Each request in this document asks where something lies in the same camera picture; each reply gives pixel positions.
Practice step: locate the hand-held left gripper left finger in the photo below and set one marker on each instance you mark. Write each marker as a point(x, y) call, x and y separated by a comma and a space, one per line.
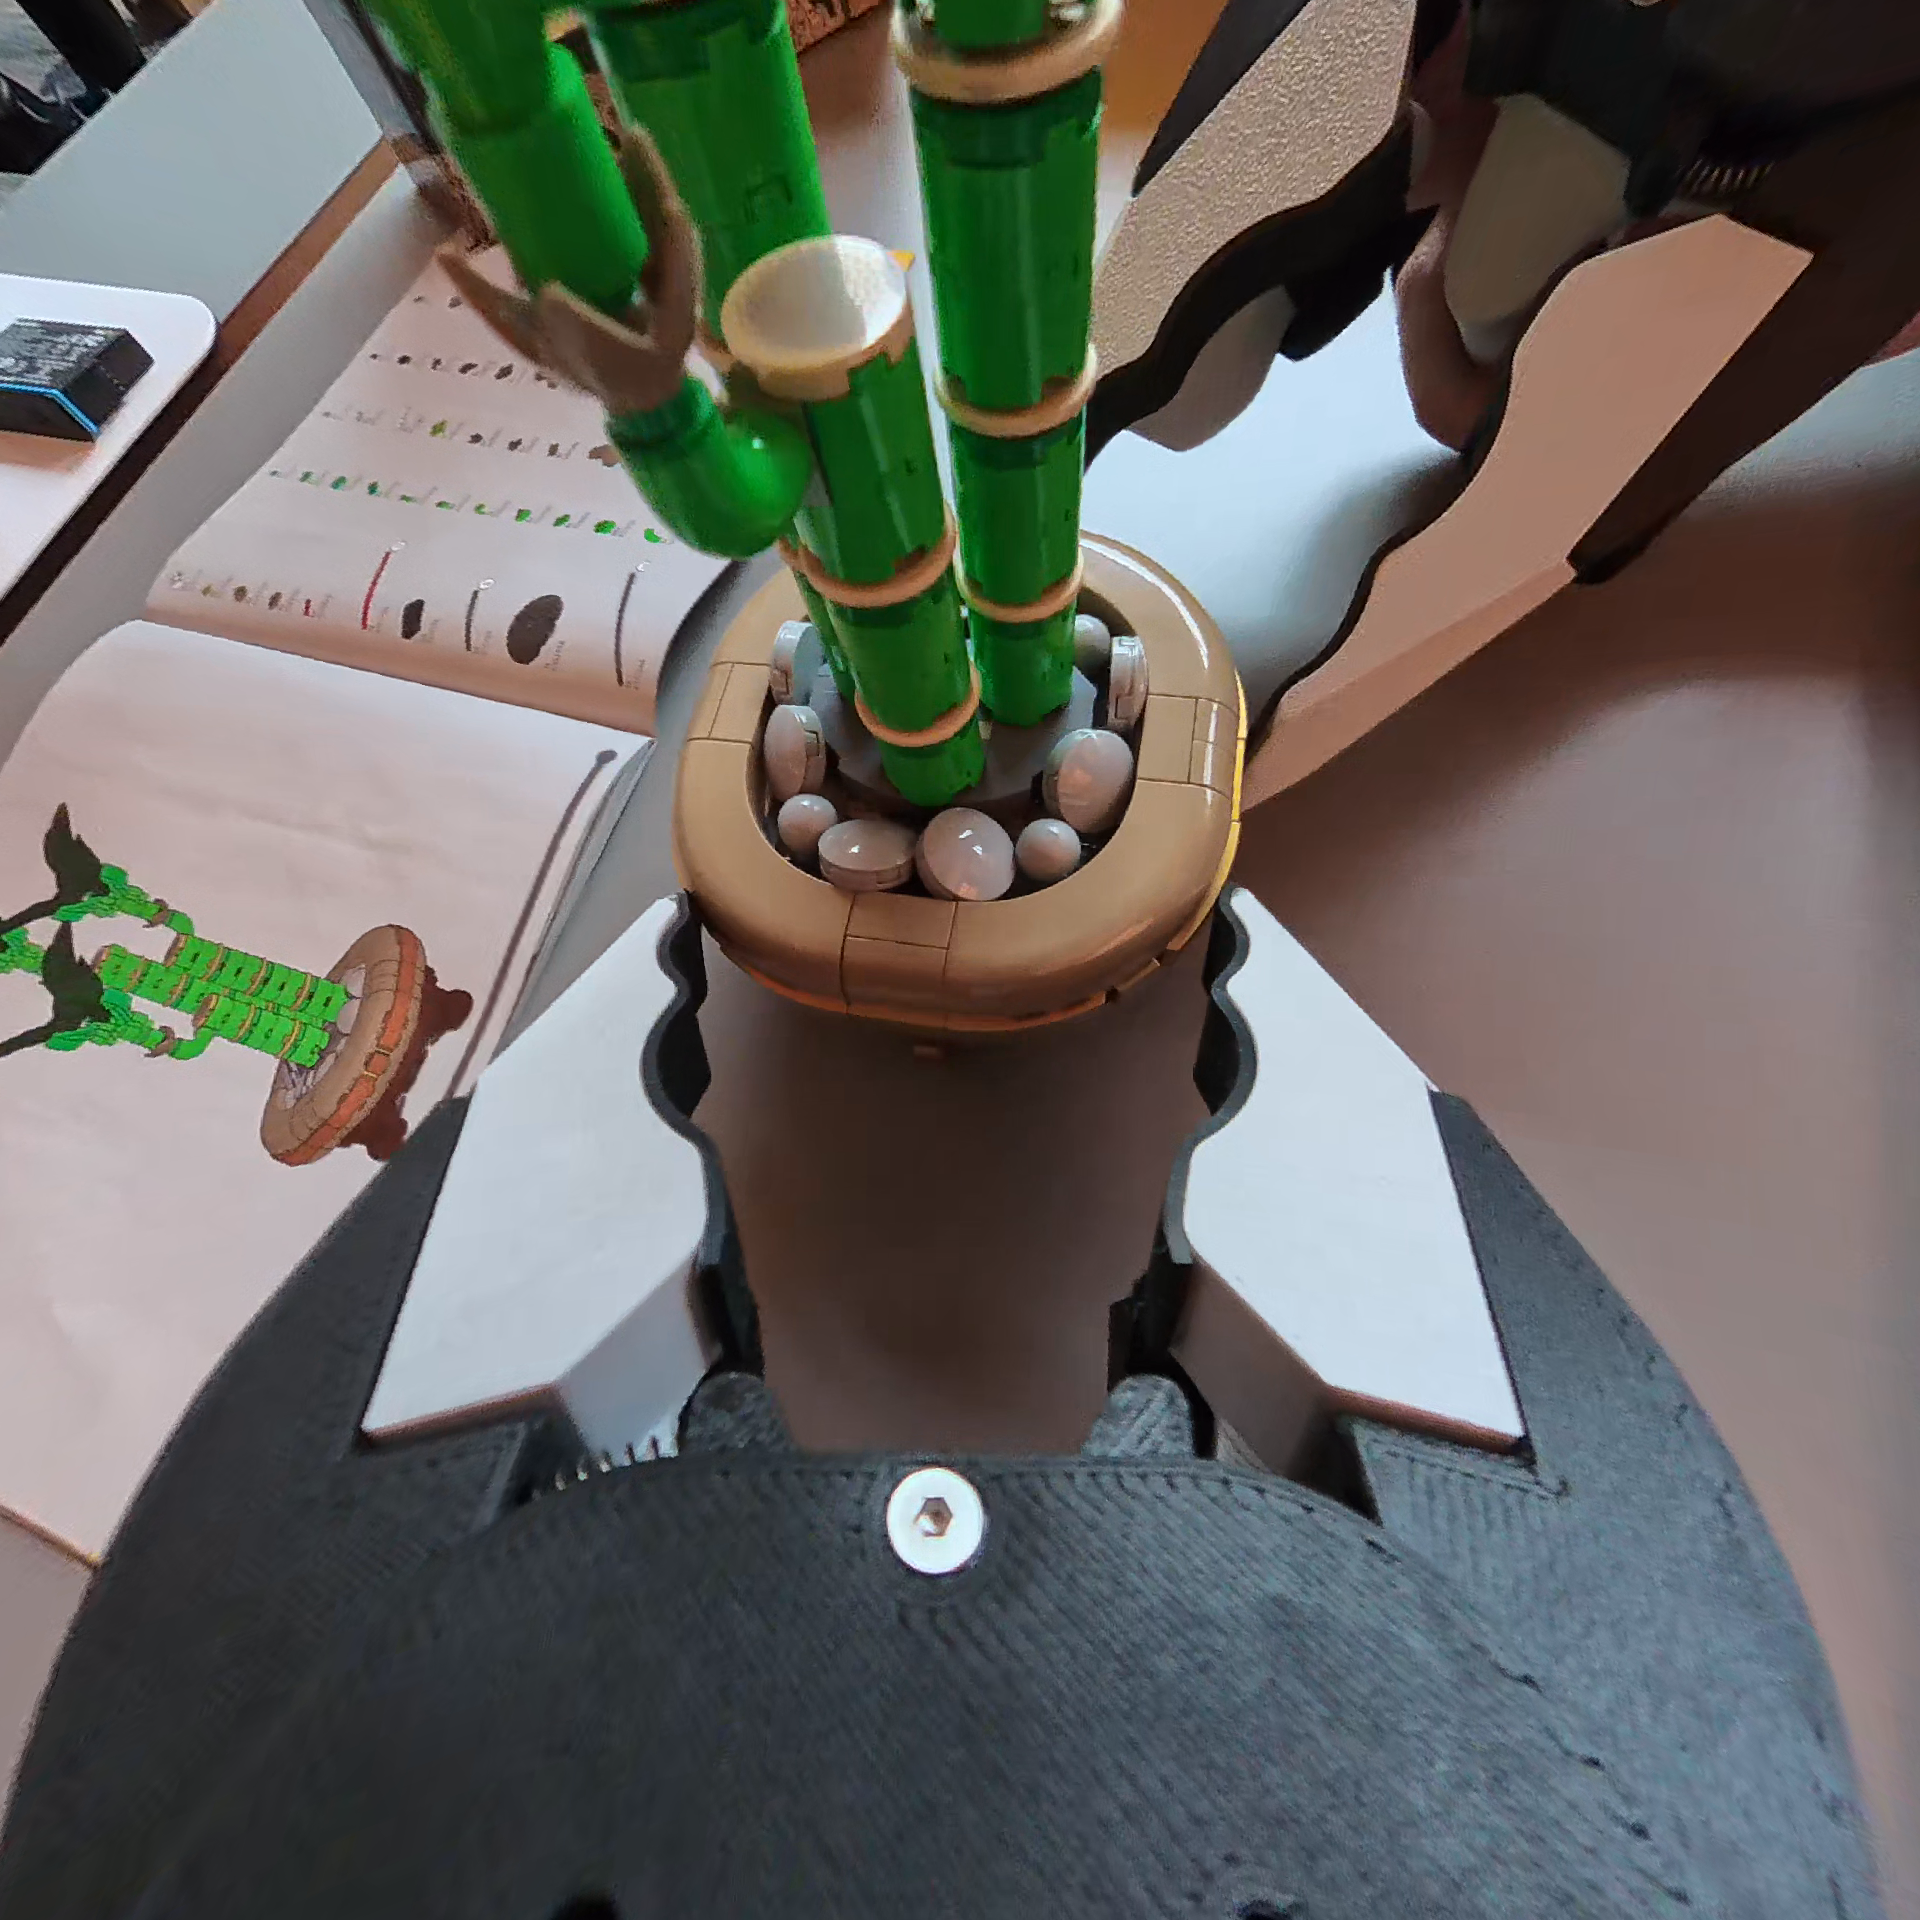
point(570, 1201)

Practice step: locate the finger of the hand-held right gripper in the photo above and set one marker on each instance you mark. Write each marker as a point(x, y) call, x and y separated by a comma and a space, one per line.
point(1275, 182)
point(1621, 389)

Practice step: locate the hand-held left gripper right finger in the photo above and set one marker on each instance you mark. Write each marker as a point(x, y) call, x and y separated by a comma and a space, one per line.
point(1336, 1215)

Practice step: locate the green lego bamboo plant model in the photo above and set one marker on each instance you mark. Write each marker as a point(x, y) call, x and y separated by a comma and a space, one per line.
point(900, 932)

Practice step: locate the white lego instruction booklet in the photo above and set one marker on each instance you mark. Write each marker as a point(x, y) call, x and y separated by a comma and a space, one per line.
point(224, 780)

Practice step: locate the black lego set box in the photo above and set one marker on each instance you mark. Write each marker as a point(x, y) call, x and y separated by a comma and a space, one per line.
point(427, 189)

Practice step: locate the white tray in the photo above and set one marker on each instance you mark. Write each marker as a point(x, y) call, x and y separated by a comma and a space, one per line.
point(90, 495)

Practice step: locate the black battery blue edge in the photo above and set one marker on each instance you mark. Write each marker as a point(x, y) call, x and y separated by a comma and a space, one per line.
point(66, 375)

